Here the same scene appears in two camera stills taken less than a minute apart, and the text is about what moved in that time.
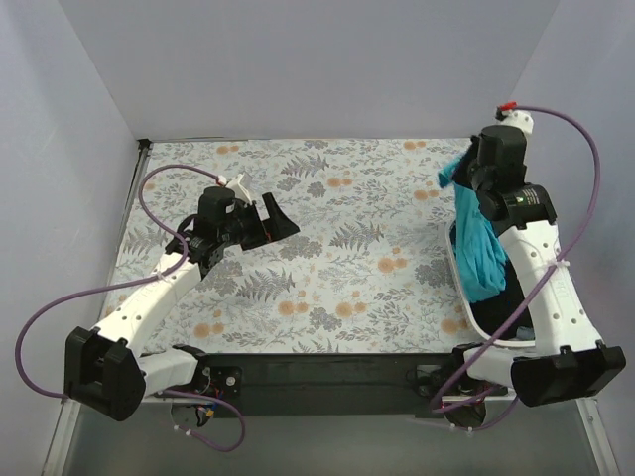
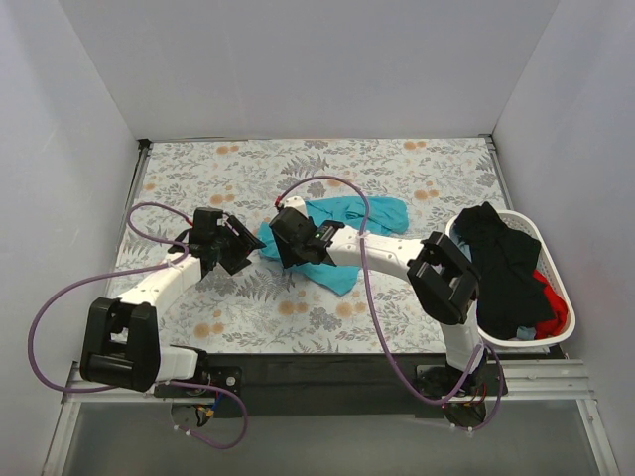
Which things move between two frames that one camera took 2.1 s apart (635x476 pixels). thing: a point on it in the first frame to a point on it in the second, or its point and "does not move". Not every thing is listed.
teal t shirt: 479,251 to 385,216
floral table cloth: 367,271 does not move
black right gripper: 474,162 to 286,238
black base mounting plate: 328,384 does not move
